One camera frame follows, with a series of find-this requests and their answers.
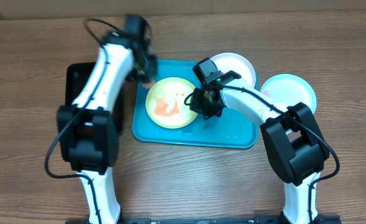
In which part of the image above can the green orange scrub sponge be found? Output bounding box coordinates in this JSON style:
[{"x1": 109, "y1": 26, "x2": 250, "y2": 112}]
[{"x1": 141, "y1": 79, "x2": 156, "y2": 90}]

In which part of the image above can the pink white plate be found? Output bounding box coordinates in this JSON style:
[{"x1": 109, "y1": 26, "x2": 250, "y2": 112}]
[{"x1": 211, "y1": 52, "x2": 257, "y2": 87}]

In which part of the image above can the yellow green plate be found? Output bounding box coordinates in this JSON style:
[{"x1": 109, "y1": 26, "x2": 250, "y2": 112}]
[{"x1": 145, "y1": 77, "x2": 198, "y2": 129}]

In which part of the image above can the light blue plate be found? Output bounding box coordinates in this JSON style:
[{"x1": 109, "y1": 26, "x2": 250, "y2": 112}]
[{"x1": 260, "y1": 74, "x2": 317, "y2": 114}]

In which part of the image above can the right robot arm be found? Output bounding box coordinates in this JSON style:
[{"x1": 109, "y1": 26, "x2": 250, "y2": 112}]
[{"x1": 184, "y1": 58, "x2": 331, "y2": 223}]

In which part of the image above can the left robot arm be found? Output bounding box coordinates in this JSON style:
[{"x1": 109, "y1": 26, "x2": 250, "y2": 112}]
[{"x1": 44, "y1": 14, "x2": 157, "y2": 223}]

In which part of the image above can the teal plastic serving tray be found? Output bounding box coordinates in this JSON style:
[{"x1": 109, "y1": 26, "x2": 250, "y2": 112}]
[{"x1": 131, "y1": 58, "x2": 259, "y2": 149}]

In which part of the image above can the black rectangular tray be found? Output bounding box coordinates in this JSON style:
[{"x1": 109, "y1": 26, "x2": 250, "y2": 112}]
[{"x1": 65, "y1": 62, "x2": 124, "y2": 135}]

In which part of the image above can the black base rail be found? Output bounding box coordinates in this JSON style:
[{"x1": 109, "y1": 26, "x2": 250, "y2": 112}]
[{"x1": 65, "y1": 214, "x2": 342, "y2": 224}]

